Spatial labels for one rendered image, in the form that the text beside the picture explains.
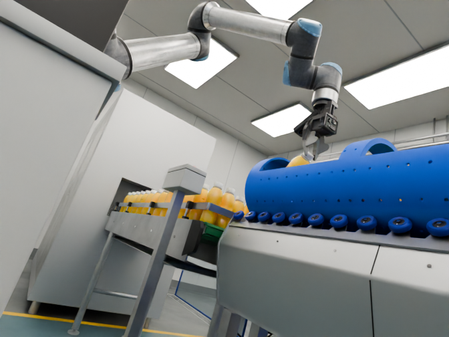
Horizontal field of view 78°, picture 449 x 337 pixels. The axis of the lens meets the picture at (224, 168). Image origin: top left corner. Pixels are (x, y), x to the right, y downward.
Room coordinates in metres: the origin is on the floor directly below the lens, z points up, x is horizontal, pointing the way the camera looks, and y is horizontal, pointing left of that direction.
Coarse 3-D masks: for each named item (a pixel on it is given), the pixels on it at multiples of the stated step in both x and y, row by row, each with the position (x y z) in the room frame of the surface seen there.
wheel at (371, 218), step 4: (364, 216) 0.66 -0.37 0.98; (368, 216) 0.65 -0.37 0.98; (372, 216) 0.64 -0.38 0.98; (360, 220) 0.66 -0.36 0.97; (364, 220) 0.65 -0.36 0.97; (368, 220) 0.64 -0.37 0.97; (372, 220) 0.63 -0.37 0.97; (376, 220) 0.64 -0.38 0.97; (360, 224) 0.65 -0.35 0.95; (364, 224) 0.64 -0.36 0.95; (368, 224) 0.63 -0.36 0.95; (372, 224) 0.63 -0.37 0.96; (376, 224) 0.63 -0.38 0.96; (360, 228) 0.65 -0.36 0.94; (364, 228) 0.64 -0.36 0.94; (368, 228) 0.64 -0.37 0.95; (372, 228) 0.64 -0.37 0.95
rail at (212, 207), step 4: (212, 204) 1.13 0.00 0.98; (208, 208) 1.13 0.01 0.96; (212, 208) 1.13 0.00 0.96; (216, 208) 1.14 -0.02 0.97; (220, 208) 1.15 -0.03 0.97; (216, 212) 1.14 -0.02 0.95; (220, 212) 1.15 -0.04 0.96; (224, 212) 1.16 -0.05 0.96; (228, 212) 1.17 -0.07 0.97; (232, 212) 1.18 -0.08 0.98; (224, 216) 1.17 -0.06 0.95; (228, 216) 1.17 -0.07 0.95; (232, 216) 1.18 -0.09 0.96; (244, 220) 1.21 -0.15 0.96
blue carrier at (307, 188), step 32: (288, 160) 1.07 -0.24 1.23; (352, 160) 0.66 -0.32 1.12; (384, 160) 0.59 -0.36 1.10; (416, 160) 0.53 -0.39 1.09; (448, 160) 0.48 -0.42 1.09; (256, 192) 0.99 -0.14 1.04; (288, 192) 0.86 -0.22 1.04; (320, 192) 0.75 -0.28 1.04; (352, 192) 0.67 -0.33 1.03; (384, 192) 0.60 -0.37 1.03; (416, 192) 0.54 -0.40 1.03; (448, 192) 0.49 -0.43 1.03; (288, 224) 0.95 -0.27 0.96; (352, 224) 0.72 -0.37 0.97; (384, 224) 0.64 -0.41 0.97; (416, 224) 0.58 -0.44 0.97
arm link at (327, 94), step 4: (320, 88) 0.86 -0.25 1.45; (324, 88) 0.85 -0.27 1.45; (328, 88) 0.85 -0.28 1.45; (316, 92) 0.87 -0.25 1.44; (320, 92) 0.86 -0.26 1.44; (324, 92) 0.85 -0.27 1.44; (328, 92) 0.85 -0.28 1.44; (332, 92) 0.85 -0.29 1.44; (336, 92) 0.85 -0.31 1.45; (316, 96) 0.87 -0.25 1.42; (320, 96) 0.86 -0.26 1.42; (324, 96) 0.85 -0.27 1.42; (328, 96) 0.85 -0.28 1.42; (332, 96) 0.85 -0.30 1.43; (336, 96) 0.86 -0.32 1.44; (312, 100) 0.89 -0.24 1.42; (316, 100) 0.88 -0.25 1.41; (328, 100) 0.86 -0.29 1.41; (336, 100) 0.86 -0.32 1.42; (312, 104) 0.91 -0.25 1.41
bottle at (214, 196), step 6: (216, 186) 1.16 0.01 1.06; (210, 192) 1.15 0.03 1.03; (216, 192) 1.15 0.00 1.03; (210, 198) 1.15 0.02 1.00; (216, 198) 1.14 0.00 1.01; (216, 204) 1.15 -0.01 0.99; (204, 210) 1.15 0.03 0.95; (204, 216) 1.15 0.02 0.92; (210, 216) 1.14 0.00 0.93; (216, 216) 1.17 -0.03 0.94; (210, 222) 1.15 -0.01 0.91
